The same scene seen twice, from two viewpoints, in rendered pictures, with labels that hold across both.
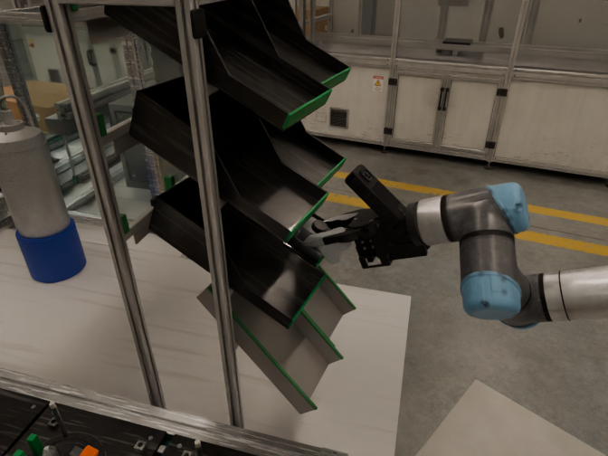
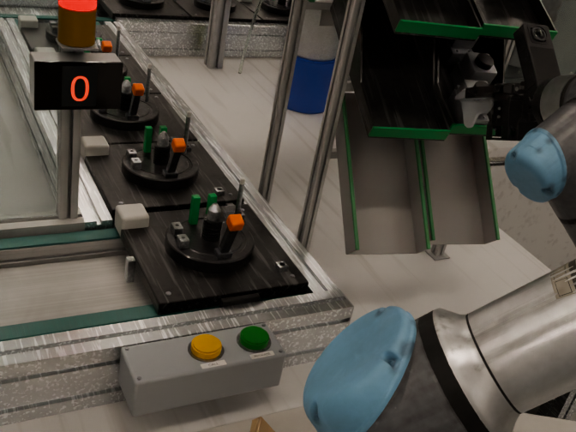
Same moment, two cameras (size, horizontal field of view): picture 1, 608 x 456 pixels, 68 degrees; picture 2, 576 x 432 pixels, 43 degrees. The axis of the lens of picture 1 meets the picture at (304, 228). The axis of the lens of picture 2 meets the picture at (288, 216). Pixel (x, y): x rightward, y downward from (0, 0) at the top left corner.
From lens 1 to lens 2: 0.66 m
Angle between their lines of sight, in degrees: 37
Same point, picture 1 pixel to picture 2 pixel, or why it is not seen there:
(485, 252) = (558, 116)
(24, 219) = not seen: hidden behind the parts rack
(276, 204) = (421, 10)
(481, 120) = not seen: outside the picture
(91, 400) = (221, 159)
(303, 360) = (390, 223)
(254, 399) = (342, 265)
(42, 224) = (306, 43)
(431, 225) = (551, 94)
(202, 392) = not seen: hidden behind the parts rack
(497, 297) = (527, 151)
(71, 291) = (292, 121)
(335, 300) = (484, 220)
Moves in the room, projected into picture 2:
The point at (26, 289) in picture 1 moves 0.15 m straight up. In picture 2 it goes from (263, 100) to (272, 49)
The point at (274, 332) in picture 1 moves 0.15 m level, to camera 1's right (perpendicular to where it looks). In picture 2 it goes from (381, 177) to (451, 219)
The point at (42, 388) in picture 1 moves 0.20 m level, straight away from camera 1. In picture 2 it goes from (201, 135) to (222, 103)
